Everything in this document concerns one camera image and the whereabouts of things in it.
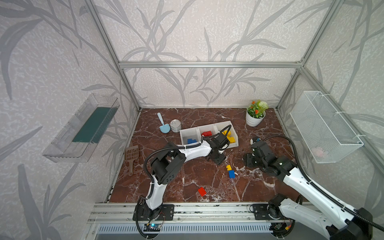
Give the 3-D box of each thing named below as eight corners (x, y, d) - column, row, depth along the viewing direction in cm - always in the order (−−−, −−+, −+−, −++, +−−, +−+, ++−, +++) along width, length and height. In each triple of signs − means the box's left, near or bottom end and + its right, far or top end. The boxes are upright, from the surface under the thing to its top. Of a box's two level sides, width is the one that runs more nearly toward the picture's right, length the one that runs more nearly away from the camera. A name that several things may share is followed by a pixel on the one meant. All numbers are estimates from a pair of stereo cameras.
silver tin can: (170, 133, 108) (169, 128, 103) (172, 124, 113) (170, 119, 108) (180, 133, 108) (179, 128, 103) (181, 124, 113) (180, 119, 108)
